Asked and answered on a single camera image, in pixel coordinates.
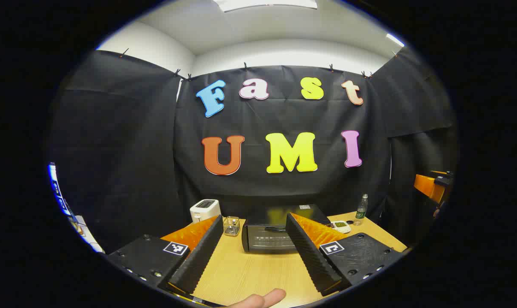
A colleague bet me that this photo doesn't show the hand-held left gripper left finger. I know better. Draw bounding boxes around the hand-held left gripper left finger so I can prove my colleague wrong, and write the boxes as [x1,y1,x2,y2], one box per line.
[106,215,225,296]

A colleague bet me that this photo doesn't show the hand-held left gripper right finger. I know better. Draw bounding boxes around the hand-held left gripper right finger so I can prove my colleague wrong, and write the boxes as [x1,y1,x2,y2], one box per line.
[285,213,408,297]

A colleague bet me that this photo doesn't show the black electric oven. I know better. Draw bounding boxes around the black electric oven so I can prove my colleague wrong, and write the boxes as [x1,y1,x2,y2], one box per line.
[241,204,332,253]

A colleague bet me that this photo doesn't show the small clear glass container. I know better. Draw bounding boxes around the small clear glass container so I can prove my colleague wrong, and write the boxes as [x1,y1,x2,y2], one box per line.
[223,216,241,237]

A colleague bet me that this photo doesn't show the white toaster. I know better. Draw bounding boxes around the white toaster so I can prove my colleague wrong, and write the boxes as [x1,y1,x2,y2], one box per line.
[190,199,221,224]

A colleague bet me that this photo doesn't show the clear green label water bottle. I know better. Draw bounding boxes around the clear green label water bottle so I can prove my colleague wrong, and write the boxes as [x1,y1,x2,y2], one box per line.
[354,194,369,226]

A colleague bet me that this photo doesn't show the black backdrop cloth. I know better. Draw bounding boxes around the black backdrop cloth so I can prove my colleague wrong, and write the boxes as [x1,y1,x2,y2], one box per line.
[49,45,460,254]

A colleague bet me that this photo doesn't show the white blue edged panel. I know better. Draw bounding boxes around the white blue edged panel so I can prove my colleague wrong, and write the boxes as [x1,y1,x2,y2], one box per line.
[48,163,106,254]

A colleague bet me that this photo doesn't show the large ceiling light panel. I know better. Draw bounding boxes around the large ceiling light panel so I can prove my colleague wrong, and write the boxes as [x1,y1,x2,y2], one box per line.
[213,0,318,12]

